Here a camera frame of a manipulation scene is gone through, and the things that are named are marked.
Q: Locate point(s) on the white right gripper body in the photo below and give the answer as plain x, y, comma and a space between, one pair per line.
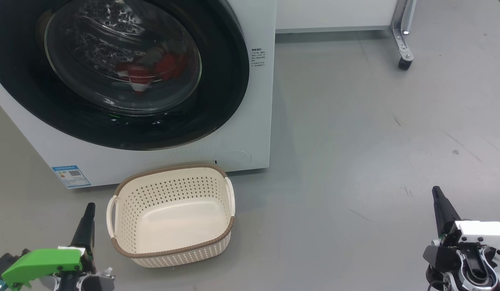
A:
480, 234

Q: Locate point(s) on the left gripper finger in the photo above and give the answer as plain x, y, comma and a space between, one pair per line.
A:
87, 230

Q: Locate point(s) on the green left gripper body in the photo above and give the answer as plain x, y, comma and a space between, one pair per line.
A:
39, 264

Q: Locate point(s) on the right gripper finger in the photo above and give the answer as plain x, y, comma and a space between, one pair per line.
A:
443, 212

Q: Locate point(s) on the red and white clothes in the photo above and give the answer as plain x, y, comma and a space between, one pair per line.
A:
165, 66

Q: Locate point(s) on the round glass washer door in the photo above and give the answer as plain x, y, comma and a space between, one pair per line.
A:
223, 81

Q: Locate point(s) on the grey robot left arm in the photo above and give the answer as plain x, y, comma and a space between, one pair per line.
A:
98, 283

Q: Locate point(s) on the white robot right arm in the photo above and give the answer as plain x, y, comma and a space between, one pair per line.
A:
478, 281

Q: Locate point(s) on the cream perforated laundry basket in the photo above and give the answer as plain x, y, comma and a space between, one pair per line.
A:
177, 222

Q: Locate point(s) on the white front-load washing machine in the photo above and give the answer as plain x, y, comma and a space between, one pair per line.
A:
242, 121

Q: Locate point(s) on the blue energy label sticker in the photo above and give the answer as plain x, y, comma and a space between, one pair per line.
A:
72, 176

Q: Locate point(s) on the round filter cover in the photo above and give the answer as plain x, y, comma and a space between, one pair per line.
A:
234, 160

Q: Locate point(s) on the metal caster leg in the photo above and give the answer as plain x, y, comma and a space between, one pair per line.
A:
400, 40

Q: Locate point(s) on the white partition panel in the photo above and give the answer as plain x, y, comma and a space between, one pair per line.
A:
335, 14

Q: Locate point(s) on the small printed text label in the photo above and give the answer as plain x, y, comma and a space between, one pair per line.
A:
258, 57

